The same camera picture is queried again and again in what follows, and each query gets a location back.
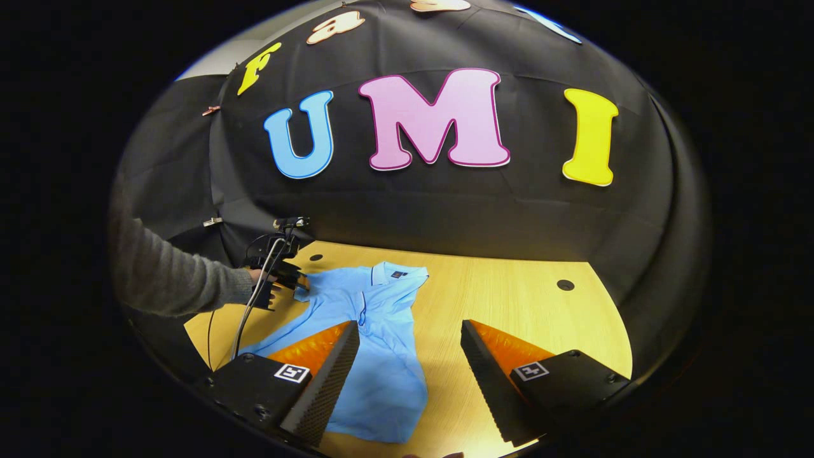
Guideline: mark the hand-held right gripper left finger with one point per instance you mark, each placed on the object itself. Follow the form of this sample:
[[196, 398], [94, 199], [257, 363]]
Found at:
[[327, 388]]

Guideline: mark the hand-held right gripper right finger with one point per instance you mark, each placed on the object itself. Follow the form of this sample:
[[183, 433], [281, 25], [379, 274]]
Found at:
[[493, 388]]

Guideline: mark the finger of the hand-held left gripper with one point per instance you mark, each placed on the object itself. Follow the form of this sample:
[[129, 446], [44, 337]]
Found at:
[[292, 277]]

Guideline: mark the light blue T-shirt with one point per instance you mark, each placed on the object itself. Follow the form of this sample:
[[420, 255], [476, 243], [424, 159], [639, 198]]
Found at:
[[381, 369]]

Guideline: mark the small white clip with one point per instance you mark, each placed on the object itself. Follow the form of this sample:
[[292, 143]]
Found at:
[[212, 221]]

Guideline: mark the small red clip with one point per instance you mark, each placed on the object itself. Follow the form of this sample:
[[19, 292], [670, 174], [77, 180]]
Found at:
[[211, 110]]

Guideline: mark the black backdrop cloth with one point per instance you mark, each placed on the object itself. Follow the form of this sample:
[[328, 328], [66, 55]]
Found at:
[[445, 203]]

